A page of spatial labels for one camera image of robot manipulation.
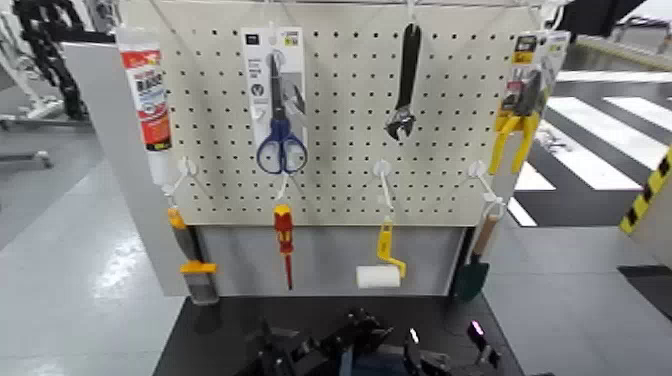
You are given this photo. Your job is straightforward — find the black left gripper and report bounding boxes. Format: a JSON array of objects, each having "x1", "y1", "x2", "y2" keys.
[{"x1": 245, "y1": 308, "x2": 395, "y2": 376}]

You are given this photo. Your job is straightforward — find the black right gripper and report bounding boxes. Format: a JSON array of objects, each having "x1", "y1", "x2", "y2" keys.
[{"x1": 403, "y1": 319, "x2": 501, "y2": 376}]

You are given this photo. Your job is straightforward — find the red yellow screwdriver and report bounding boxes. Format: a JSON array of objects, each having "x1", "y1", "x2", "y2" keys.
[{"x1": 272, "y1": 204, "x2": 295, "y2": 292}]

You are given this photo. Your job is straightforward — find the white pegboard hook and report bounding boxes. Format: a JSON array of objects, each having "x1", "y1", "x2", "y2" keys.
[
  {"x1": 372, "y1": 159, "x2": 395, "y2": 210},
  {"x1": 275, "y1": 172, "x2": 293, "y2": 202},
  {"x1": 468, "y1": 160, "x2": 506, "y2": 211},
  {"x1": 161, "y1": 156, "x2": 200, "y2": 198}
]

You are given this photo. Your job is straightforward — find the white perforated pegboard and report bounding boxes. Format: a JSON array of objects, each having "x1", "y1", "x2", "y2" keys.
[{"x1": 119, "y1": 0, "x2": 545, "y2": 228}]

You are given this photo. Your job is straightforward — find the black adjustable wrench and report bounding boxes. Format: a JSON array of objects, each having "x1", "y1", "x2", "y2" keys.
[{"x1": 384, "y1": 22, "x2": 423, "y2": 142}]

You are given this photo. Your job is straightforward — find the white scissors packaging card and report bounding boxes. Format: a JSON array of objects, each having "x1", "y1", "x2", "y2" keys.
[{"x1": 241, "y1": 26, "x2": 310, "y2": 159}]

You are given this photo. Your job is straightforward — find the white red sealant tube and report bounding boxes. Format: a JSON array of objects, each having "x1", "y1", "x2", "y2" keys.
[{"x1": 116, "y1": 27, "x2": 174, "y2": 186}]

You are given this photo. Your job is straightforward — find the yellow handled white paint roller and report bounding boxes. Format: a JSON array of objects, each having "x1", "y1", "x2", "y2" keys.
[{"x1": 355, "y1": 219, "x2": 408, "y2": 290}]

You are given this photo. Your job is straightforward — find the green trowel wooden handle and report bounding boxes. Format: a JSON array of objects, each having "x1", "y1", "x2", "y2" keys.
[{"x1": 454, "y1": 212, "x2": 500, "y2": 303}]

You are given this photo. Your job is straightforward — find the blue handled scissors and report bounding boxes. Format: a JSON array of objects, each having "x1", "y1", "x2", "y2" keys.
[{"x1": 255, "y1": 53, "x2": 309, "y2": 176}]

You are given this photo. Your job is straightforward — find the yellow handled pliers in package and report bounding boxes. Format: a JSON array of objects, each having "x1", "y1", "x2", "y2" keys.
[{"x1": 488, "y1": 30, "x2": 571, "y2": 177}]

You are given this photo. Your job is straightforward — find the white metal frame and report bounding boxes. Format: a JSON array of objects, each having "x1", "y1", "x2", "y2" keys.
[{"x1": 0, "y1": 10, "x2": 65, "y2": 127}]

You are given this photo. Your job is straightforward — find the black cable chain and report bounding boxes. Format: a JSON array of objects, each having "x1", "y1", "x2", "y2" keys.
[{"x1": 12, "y1": 0, "x2": 116, "y2": 121}]

